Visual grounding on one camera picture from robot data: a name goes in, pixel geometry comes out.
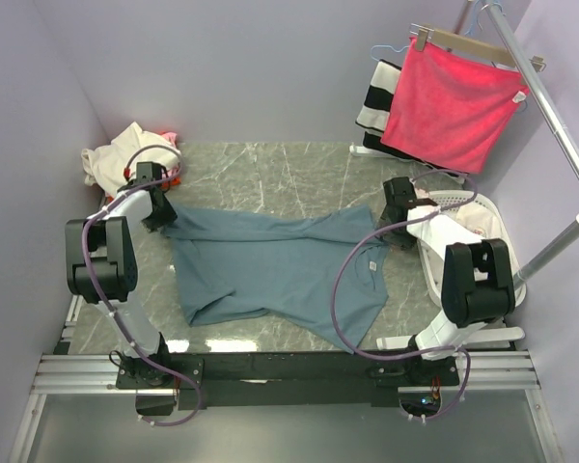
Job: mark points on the white t shirt in basket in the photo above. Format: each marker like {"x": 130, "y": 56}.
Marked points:
{"x": 479, "y": 217}

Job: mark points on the red towel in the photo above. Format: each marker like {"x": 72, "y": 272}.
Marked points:
{"x": 450, "y": 111}

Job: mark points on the wooden clip hanger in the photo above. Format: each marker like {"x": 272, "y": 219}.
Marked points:
{"x": 450, "y": 41}

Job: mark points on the black base beam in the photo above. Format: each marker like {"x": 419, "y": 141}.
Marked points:
{"x": 276, "y": 379}

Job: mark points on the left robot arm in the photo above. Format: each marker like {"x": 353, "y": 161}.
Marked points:
{"x": 101, "y": 262}

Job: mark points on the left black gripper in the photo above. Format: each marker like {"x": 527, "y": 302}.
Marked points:
{"x": 169, "y": 215}

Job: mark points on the blue t shirt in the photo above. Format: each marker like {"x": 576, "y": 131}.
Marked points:
{"x": 233, "y": 265}

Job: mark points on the black white striped cloth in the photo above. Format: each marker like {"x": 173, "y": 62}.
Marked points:
{"x": 375, "y": 111}

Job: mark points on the metal clothes rack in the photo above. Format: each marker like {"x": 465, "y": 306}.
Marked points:
{"x": 545, "y": 120}

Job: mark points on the aluminium rail frame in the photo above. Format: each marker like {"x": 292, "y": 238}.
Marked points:
{"x": 76, "y": 414}

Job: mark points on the white laundry basket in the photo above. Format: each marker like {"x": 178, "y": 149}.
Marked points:
{"x": 435, "y": 234}

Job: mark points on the pink folded t shirt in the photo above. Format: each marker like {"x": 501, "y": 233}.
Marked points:
{"x": 171, "y": 163}

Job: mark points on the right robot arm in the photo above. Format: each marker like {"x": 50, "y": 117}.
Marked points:
{"x": 475, "y": 281}

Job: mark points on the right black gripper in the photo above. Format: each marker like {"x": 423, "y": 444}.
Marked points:
{"x": 403, "y": 242}

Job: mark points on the blue wire hanger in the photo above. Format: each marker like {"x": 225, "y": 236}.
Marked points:
{"x": 381, "y": 52}

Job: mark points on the cream folded t shirt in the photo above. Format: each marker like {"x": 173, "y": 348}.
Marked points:
{"x": 105, "y": 165}

